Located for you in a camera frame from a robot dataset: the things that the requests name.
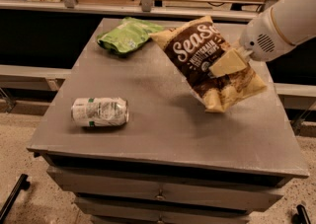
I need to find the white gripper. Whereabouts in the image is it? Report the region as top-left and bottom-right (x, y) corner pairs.
(209, 7), (295, 77)

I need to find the brown sea salt chip bag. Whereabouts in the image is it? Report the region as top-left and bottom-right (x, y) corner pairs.
(151, 16), (266, 112)

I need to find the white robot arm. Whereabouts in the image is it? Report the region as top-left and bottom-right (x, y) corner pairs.
(209, 0), (316, 78)

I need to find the green rice chip bag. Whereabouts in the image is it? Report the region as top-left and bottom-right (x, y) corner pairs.
(97, 17), (163, 55)

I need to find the grey drawer cabinet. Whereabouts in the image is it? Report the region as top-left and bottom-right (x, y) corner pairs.
(29, 40), (308, 224)

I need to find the white green soda can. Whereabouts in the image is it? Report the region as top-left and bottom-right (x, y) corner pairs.
(71, 98), (129, 127)

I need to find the metal drawer knob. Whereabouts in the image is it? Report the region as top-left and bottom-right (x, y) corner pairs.
(155, 189), (166, 200)

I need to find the black bar lower right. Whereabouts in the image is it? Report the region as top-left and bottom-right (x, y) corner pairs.
(296, 204), (311, 224)

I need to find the black bar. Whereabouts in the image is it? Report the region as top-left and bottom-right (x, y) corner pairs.
(296, 204), (311, 224)
(0, 174), (31, 224)

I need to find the black bar lower left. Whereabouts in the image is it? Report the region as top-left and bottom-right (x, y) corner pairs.
(0, 174), (31, 224)

